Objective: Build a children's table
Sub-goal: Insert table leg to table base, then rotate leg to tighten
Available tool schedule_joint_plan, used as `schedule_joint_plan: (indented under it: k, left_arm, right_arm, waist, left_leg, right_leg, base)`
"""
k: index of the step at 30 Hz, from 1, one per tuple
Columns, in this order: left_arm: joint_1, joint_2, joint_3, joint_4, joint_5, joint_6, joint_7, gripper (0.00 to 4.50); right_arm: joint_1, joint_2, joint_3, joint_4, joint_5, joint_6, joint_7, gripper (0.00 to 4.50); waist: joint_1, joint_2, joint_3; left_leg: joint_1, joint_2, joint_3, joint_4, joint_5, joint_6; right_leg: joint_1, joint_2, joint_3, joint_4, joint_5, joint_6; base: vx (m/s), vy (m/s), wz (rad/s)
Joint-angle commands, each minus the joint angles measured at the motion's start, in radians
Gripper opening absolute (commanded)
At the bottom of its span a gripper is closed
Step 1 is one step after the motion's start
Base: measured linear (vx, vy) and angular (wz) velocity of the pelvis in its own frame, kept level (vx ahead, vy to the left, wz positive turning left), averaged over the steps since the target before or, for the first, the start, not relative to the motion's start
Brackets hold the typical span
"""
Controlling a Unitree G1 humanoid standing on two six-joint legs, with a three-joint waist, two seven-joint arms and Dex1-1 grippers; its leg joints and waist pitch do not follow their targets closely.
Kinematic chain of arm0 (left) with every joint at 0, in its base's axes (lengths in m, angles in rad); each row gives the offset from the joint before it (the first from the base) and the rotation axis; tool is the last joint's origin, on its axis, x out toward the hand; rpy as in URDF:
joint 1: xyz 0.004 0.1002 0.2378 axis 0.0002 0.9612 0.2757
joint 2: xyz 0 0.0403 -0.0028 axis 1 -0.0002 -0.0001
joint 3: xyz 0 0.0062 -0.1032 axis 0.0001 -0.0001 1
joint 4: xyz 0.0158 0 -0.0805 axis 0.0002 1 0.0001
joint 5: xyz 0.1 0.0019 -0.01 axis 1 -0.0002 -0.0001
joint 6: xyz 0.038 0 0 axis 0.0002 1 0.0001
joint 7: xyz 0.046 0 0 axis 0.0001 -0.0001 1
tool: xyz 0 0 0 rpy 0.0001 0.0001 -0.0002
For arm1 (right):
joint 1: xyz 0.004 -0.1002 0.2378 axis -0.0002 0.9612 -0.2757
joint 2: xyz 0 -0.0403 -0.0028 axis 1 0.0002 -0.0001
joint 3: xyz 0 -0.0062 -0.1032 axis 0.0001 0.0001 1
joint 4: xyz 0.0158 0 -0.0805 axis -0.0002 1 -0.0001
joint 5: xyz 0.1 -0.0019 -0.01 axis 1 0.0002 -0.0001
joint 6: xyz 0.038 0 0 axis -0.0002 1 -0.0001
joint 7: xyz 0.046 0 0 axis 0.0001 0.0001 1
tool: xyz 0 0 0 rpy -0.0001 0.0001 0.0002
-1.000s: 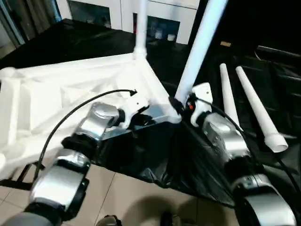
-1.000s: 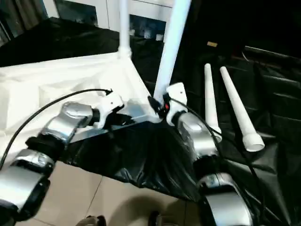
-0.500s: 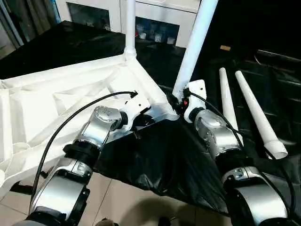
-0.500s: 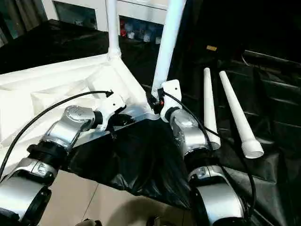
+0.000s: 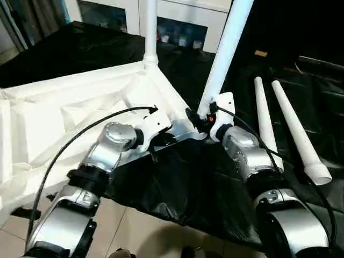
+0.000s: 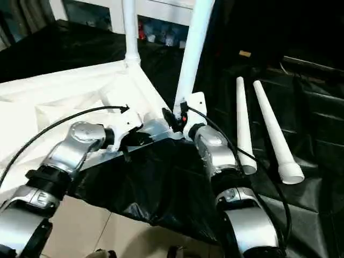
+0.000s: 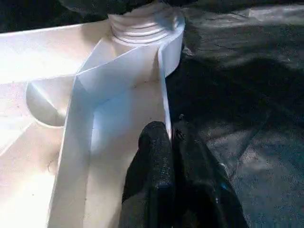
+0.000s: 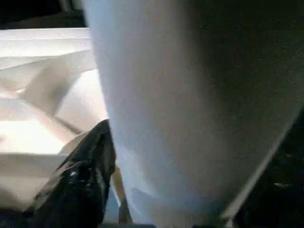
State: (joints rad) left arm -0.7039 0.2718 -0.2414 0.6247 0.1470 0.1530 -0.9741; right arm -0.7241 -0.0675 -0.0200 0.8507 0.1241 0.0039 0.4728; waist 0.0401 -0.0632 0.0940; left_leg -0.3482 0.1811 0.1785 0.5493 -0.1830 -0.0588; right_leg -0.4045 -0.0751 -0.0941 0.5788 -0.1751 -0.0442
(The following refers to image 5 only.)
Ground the white plastic table leg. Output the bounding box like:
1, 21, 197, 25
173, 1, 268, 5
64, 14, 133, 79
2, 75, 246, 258
270, 80, 333, 187
197, 0, 254, 119
143, 0, 160, 71
254, 76, 285, 173

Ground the white plastic table top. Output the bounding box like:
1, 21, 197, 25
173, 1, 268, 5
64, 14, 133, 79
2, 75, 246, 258
0, 60, 213, 216

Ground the black table mat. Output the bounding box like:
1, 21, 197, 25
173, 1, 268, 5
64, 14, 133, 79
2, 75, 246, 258
0, 20, 344, 252

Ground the white glass-door cabinet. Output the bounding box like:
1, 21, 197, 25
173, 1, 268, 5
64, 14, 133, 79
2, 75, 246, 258
66, 0, 232, 54

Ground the black long bar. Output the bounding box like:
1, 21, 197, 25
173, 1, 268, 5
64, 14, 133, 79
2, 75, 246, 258
297, 55, 344, 71

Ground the grey curtain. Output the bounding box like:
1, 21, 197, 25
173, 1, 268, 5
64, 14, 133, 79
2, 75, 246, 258
0, 0, 68, 66

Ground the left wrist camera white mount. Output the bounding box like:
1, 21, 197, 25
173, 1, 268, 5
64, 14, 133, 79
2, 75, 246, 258
134, 107, 173, 153

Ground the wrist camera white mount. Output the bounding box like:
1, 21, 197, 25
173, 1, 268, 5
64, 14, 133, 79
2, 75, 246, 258
134, 107, 173, 153
208, 92, 237, 142

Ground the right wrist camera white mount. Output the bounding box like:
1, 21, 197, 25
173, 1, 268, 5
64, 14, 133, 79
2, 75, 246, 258
208, 92, 237, 142

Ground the black folding table frame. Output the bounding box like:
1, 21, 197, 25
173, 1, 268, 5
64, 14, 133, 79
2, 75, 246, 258
12, 192, 59, 219

